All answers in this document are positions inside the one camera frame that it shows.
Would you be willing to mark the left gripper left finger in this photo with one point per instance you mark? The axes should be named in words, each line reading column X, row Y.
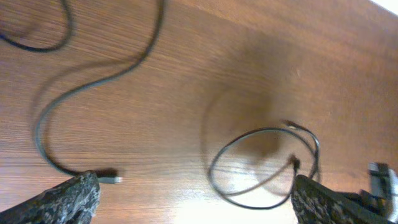
column 72, row 201

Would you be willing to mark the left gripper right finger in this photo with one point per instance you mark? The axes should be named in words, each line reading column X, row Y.
column 315, row 203

